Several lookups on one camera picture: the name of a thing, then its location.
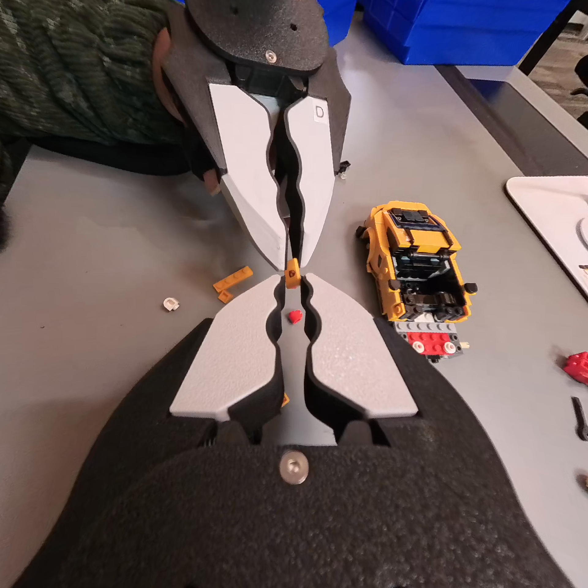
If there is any black lego wrench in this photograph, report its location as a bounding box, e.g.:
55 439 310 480
571 396 588 443

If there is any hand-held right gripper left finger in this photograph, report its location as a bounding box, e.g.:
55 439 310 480
169 274 286 441

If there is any red black lego piece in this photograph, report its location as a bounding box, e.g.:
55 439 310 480
563 351 588 386

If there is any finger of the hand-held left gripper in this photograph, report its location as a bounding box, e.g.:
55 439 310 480
283 96 336 263
208 83 295 273

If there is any orange lego plate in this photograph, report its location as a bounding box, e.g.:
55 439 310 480
213 266 254 304

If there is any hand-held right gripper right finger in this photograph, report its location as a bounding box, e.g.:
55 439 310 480
300 273 420 443

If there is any yellow lego car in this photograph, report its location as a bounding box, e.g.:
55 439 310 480
355 201 478 364

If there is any black table leg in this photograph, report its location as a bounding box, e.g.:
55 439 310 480
519 0 588 76

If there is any white book stand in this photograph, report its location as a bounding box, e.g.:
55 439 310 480
504 176 588 300

